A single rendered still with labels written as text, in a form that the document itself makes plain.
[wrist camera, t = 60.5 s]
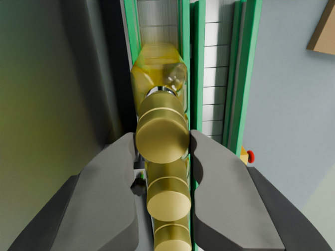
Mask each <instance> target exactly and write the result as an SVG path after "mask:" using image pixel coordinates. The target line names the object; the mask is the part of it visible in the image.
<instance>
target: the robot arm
mask: <svg viewBox="0 0 335 251"><path fill-rule="evenodd" d="M188 132H189V136H190V143H189V147H188V153H189V154H191V156H192V157H193V159H194V162H193V177H194V179H195V180H196V181H197V183H198V184H199V186H198V187H197V188H196V190H195V192H194V208H193V233H194V241H195V243H196V244H197V245H198V246H199V247H200V248H201V249H202V250H204V251H333V249H332V248H331V247H330V245H329V244H328V243H327V241H326V240H325V239H324V237H323V236H322V235H321V234H320V232H319V231H318V230H317V229H316V228H315V226H314V225H313V224H312V223H311V222H310V221H309V220H308V219H307V218H306V217H305V215H304V214H303V213H302V212H301V211H300V210H299V209H297V208H296V207H295V206H294V205H293V204H292V203H291V202H290V201H289V200H288V199H287V198H286V197H285V196H284V195H283V194H282V193H281V192H280V191H279V190H278V189H277V188H276V187H275V186H274V185H273V184H272V183H271V182H270V181H269V180H268V179H266V178H265V177H264V176H263V175H262V174H261V173H260V172H259V171H258V170H257V169H256V168H255V167H248V166H247V165H246V164H245V163H244V162H243V161H242V160H241V159H240V158H239V157H238V156H237V155H235V154H234V153H233V152H231V151H230V150H229V149H227V148H226V147H224V146H222V145H221V144H219V143H218V142H216V141H214V140H213V139H211V138H209V137H208V136H206V135H204V134H203V133H201V132H200V131H198V130H195V129H192V130H189V131H188ZM135 135H136V133H133V132H129V133H127V134H125V135H124V136H122V137H121V138H119V139H118V140H117V141H115V142H114V143H113V144H111V145H110V146H108V147H107V148H106V149H104V150H103V151H101V152H100V153H99V154H98V155H96V156H95V157H94V158H93V159H92V160H91V161H90V162H89V163H88V164H87V165H86V166H85V167H84V168H83V169H82V170H81V171H80V173H79V174H78V175H73V176H70V177H69V178H68V180H67V181H66V182H65V183H64V184H63V185H62V186H61V187H60V189H59V190H58V191H57V192H56V193H55V194H54V195H53V197H52V198H51V199H50V200H49V201H48V202H47V203H46V204H45V206H44V207H43V208H42V209H41V210H40V211H39V212H38V213H37V215H36V216H35V217H34V218H33V219H32V220H31V221H30V222H29V224H28V225H27V226H26V227H25V228H24V229H23V230H22V232H21V233H20V234H19V235H18V237H17V238H16V239H15V240H14V242H13V243H12V244H11V246H10V247H9V249H8V250H7V251H135V250H136V248H137V247H138V244H139V227H138V216H137V210H136V203H135V197H134V194H133V192H132V191H131V190H130V187H131V185H132V184H133V182H134V180H135V175H134V168H133V161H134V159H135V158H136V156H138V150H137V148H136V145H135Z"/></svg>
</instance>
